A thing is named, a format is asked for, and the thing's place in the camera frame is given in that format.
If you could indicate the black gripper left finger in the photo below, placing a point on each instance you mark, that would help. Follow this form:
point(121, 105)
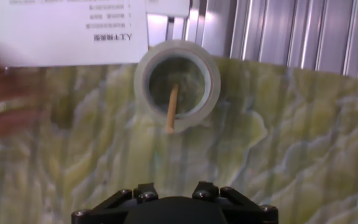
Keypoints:
point(110, 205)

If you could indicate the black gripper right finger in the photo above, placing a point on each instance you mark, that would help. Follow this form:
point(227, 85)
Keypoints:
point(244, 207)

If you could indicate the thin wooden stick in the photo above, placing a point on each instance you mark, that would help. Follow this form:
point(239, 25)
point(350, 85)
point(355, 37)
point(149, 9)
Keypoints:
point(172, 109)

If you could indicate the person left hand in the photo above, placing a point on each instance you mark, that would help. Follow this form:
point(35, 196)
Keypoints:
point(5, 99)

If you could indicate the green marble pattern mat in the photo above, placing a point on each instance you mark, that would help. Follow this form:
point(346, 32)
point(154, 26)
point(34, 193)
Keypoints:
point(259, 140)

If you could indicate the clear tape roll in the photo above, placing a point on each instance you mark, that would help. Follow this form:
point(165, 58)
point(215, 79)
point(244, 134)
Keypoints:
point(140, 87)

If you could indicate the printed white paper sheet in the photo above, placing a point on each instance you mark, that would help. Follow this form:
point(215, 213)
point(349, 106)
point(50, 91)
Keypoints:
point(57, 46)

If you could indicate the white paper sheet faint print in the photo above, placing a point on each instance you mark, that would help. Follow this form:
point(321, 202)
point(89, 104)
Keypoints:
point(166, 7)

